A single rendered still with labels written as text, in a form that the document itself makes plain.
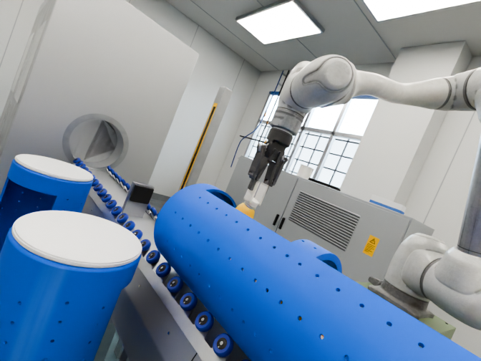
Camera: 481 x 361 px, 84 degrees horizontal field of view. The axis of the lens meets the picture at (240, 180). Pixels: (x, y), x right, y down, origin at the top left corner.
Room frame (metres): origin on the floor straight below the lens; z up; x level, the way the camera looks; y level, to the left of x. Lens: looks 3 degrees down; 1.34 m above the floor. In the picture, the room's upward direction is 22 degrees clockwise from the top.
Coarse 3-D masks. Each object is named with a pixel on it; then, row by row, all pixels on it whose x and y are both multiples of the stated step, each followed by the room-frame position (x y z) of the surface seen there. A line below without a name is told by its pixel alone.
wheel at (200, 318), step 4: (200, 312) 0.63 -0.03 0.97; (204, 312) 0.62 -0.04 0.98; (208, 312) 0.62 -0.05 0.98; (200, 316) 0.62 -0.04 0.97; (204, 316) 0.61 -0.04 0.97; (208, 316) 0.61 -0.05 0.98; (212, 316) 0.61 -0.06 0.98; (196, 320) 0.61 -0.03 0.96; (200, 320) 0.61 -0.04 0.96; (204, 320) 0.61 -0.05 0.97; (208, 320) 0.60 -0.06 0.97; (212, 320) 0.61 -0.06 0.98; (196, 324) 0.60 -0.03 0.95; (200, 324) 0.60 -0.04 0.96; (204, 324) 0.60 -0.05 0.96; (208, 324) 0.60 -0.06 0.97; (212, 324) 0.60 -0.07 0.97; (200, 328) 0.59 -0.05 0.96; (204, 328) 0.59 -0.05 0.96; (208, 328) 0.60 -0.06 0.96
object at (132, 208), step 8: (136, 184) 1.18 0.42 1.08; (144, 184) 1.22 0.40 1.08; (128, 192) 1.18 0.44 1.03; (136, 192) 1.17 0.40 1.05; (144, 192) 1.20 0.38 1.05; (152, 192) 1.22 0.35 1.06; (128, 200) 1.17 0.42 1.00; (136, 200) 1.18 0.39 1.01; (144, 200) 1.21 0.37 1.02; (128, 208) 1.18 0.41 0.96; (136, 208) 1.21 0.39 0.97; (144, 208) 1.23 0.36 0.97; (136, 216) 1.22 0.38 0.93
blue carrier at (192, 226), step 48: (192, 192) 0.80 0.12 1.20; (192, 240) 0.66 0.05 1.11; (240, 240) 0.59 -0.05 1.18; (192, 288) 0.66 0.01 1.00; (240, 288) 0.52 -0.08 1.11; (288, 288) 0.48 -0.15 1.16; (336, 288) 0.45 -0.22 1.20; (240, 336) 0.51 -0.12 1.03; (288, 336) 0.43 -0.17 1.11; (336, 336) 0.40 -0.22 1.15; (384, 336) 0.38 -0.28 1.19; (432, 336) 0.37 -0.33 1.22
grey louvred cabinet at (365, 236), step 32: (256, 192) 3.09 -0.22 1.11; (288, 192) 2.73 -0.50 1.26; (320, 192) 2.46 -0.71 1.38; (288, 224) 2.61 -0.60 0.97; (320, 224) 2.34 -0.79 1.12; (352, 224) 2.14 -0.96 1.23; (384, 224) 1.97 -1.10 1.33; (416, 224) 1.92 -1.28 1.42; (352, 256) 2.06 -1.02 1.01; (384, 256) 1.90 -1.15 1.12
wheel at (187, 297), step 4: (188, 292) 0.68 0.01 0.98; (192, 292) 0.68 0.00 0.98; (184, 296) 0.67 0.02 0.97; (188, 296) 0.67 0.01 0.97; (192, 296) 0.67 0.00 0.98; (180, 300) 0.67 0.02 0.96; (184, 300) 0.66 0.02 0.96; (188, 300) 0.66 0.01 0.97; (192, 300) 0.66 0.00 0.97; (196, 300) 0.66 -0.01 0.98; (180, 304) 0.66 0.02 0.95; (184, 304) 0.65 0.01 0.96; (188, 304) 0.65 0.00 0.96; (192, 304) 0.65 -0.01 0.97; (184, 308) 0.65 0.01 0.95; (188, 308) 0.65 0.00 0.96; (192, 308) 0.65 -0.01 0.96
